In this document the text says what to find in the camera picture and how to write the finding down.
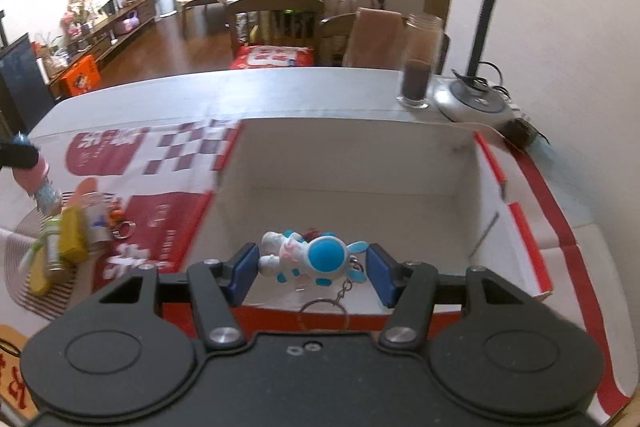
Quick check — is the yellow carton box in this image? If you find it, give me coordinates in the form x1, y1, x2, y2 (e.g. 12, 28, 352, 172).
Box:
57, 205, 90, 264

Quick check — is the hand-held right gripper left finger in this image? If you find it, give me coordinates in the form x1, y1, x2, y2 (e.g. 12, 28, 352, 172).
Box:
99, 243, 262, 351

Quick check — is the black floor appliance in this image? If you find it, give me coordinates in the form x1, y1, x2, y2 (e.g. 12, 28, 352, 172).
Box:
0, 33, 54, 136

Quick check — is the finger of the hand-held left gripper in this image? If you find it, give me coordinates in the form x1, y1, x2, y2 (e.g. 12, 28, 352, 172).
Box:
0, 140, 42, 171

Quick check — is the black power adapter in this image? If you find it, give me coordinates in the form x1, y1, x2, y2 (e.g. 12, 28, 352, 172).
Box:
502, 117, 544, 148

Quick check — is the wooden chair with towel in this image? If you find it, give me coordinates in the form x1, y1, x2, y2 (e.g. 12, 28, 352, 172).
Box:
317, 9, 451, 74

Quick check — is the pink bag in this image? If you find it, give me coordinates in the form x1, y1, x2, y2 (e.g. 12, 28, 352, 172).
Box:
112, 9, 139, 33

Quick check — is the pink plastic scoop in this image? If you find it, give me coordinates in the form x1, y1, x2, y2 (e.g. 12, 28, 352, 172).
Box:
70, 178, 97, 208

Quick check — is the glass jar with dark powder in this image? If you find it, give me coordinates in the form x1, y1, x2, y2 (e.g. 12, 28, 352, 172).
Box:
397, 13, 444, 110

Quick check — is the black lamp cable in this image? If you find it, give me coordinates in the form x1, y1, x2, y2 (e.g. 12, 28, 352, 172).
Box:
451, 61, 512, 100

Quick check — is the orange toy keychain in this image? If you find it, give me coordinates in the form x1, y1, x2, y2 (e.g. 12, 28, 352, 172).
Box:
108, 199, 137, 239

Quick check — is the red white cardboard box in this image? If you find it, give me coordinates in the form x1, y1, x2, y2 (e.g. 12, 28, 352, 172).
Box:
155, 117, 633, 425

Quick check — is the tan printed board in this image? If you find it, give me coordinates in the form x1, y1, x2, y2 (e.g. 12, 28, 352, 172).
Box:
0, 324, 37, 414

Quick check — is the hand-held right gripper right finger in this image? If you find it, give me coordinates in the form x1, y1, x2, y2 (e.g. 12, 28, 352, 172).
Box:
364, 244, 544, 352

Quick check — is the white blue astronaut keychain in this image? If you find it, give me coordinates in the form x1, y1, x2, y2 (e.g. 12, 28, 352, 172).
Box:
259, 229, 369, 333

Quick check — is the long wooden cabinet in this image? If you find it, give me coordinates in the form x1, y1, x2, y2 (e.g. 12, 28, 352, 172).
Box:
35, 0, 156, 83

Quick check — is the pink blue plastic toy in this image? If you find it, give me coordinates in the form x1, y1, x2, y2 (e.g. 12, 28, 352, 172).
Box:
13, 133, 62, 214

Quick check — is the pink towel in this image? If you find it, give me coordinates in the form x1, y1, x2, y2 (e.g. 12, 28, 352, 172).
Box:
343, 7, 407, 70

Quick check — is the orange plastic crate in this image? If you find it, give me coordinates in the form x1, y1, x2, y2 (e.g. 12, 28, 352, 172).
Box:
60, 55, 104, 97

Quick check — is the red printed seat cushion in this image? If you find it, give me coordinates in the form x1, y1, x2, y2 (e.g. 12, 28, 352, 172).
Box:
230, 45, 316, 69

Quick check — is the round striped mat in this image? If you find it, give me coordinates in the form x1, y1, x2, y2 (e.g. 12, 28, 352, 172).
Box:
2, 202, 109, 323

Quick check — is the wooden dining chair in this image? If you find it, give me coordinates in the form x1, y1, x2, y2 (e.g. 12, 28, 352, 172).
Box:
225, 0, 325, 58

